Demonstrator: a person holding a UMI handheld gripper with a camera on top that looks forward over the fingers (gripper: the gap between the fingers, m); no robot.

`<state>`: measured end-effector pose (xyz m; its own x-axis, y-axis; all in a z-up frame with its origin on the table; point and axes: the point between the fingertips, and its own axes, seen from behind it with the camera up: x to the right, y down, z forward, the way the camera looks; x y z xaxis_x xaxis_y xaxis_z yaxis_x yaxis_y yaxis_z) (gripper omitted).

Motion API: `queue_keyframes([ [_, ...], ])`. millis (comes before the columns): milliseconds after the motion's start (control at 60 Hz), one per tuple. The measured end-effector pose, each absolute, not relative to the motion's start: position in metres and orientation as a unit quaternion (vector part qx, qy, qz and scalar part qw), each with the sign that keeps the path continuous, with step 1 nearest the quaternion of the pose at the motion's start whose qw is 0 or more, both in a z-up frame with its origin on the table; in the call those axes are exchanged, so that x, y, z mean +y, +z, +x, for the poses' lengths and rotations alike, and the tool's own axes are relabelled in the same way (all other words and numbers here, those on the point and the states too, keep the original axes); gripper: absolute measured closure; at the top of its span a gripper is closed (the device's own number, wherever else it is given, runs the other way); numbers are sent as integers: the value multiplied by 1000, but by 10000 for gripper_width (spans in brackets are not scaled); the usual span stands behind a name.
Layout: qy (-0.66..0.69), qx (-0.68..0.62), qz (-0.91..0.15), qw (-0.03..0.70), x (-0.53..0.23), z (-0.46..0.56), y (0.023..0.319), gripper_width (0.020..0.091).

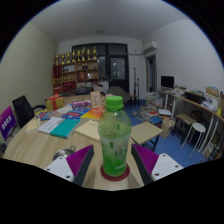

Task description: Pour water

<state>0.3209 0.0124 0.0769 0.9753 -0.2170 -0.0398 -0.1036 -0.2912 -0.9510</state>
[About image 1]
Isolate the black computer monitor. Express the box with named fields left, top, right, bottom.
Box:
left=160, top=75, right=175, bottom=89

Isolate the black tripod stand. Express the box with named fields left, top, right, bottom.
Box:
left=133, top=67, right=141, bottom=108

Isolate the brown paper bag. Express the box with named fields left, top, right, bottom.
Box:
left=161, top=118, right=176, bottom=138

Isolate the dark glass double door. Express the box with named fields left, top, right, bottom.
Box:
left=71, top=43, right=130, bottom=94

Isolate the standing printed card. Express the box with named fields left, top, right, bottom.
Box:
left=90, top=91, right=103, bottom=109

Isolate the green tea plastic bottle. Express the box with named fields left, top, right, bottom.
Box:
left=97, top=95, right=132, bottom=178

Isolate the wooden stool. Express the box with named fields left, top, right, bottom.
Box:
left=171, top=113, right=196, bottom=138

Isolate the flat round red coaster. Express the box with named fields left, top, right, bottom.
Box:
left=100, top=163, right=131, bottom=182

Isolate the pink packet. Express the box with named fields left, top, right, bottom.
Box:
left=71, top=99, right=92, bottom=108

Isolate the grey upholstered chair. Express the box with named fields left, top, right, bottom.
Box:
left=107, top=85, right=132, bottom=104

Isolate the teal book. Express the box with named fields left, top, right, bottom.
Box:
left=49, top=118, right=81, bottom=139

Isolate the long wooden wall desk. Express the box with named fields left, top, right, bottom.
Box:
left=156, top=87, right=224, bottom=161

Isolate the blue and red book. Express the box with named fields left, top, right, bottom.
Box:
left=61, top=107, right=91, bottom=120

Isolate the white round stool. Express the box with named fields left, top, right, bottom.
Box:
left=181, top=122, right=207, bottom=158

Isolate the wooden shelf unit with trophies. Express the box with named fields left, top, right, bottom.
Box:
left=51, top=45, right=100, bottom=96

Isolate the pale yellow notebook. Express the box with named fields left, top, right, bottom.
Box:
left=25, top=117, right=42, bottom=134

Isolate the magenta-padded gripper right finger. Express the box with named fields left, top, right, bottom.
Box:
left=131, top=143, right=184, bottom=186

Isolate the black printer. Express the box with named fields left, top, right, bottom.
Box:
left=184, top=91, right=205, bottom=104

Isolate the pile of books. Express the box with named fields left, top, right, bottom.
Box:
left=133, top=91, right=173, bottom=124

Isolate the purple sign board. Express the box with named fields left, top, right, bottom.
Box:
left=0, top=105, right=18, bottom=142

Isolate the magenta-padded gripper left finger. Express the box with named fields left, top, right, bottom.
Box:
left=43, top=144, right=95, bottom=187

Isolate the orange book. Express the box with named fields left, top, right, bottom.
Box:
left=80, top=108, right=104, bottom=121

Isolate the small wooden side table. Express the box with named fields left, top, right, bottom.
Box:
left=130, top=121, right=164, bottom=153

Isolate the black office chair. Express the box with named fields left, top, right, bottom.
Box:
left=11, top=94, right=47, bottom=129

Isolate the beige paper envelope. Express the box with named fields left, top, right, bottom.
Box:
left=74, top=119, right=101, bottom=143

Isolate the gift box with red ribbon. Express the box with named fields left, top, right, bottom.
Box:
left=45, top=93, right=66, bottom=112

